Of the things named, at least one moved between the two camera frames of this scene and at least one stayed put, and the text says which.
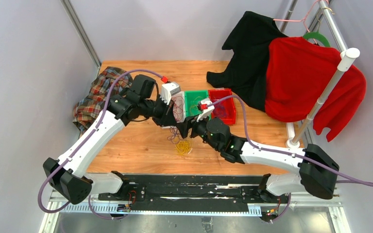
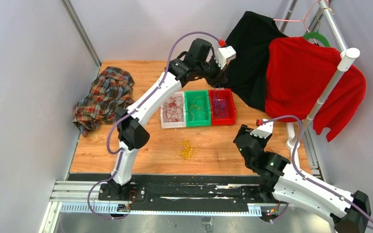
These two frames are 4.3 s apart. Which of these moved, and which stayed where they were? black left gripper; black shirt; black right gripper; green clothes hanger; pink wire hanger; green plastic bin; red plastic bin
Moved: black right gripper; black left gripper
Stayed: green clothes hanger; green plastic bin; pink wire hanger; black shirt; red plastic bin
